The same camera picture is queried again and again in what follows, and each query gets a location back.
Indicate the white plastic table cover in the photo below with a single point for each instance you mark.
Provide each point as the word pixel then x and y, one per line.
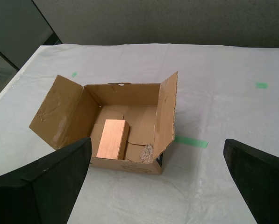
pixel 223 112

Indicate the dark side panel frame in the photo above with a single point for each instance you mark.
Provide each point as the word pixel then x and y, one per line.
pixel 5 56

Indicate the light wooden block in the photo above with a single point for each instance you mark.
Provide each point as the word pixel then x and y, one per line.
pixel 112 140

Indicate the green tape strip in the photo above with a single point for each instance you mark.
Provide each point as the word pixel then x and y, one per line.
pixel 191 142

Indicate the smooth grey side panel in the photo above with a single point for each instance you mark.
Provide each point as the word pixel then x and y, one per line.
pixel 15 28

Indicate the grey fabric partition panel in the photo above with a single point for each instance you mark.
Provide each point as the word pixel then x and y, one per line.
pixel 165 21

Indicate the brown cardboard box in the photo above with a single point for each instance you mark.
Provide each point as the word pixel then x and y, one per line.
pixel 66 114

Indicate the speckled pink granite rock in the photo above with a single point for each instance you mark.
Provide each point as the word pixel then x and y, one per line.
pixel 146 154

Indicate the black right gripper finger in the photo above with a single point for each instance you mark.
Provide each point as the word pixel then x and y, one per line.
pixel 36 191
pixel 265 184

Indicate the small green tape piece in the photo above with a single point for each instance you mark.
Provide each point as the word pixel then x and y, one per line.
pixel 74 74
pixel 261 85

